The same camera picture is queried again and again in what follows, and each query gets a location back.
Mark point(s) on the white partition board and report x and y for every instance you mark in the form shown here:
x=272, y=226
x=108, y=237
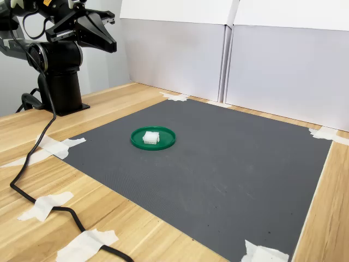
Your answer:
x=174, y=54
x=286, y=68

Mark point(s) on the long white tape strip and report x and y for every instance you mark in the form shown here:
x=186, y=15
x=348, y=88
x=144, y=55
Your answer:
x=41, y=155

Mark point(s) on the white tape piece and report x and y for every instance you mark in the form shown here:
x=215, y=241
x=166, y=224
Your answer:
x=58, y=147
x=81, y=245
x=323, y=133
x=45, y=204
x=259, y=253
x=174, y=96

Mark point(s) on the round green lid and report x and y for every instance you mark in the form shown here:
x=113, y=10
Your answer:
x=163, y=136

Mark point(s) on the dark grey mat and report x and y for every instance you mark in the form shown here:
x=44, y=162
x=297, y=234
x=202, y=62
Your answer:
x=218, y=169

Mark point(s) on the small white plastic terminal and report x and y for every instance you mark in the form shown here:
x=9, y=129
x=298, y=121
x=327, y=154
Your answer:
x=150, y=137

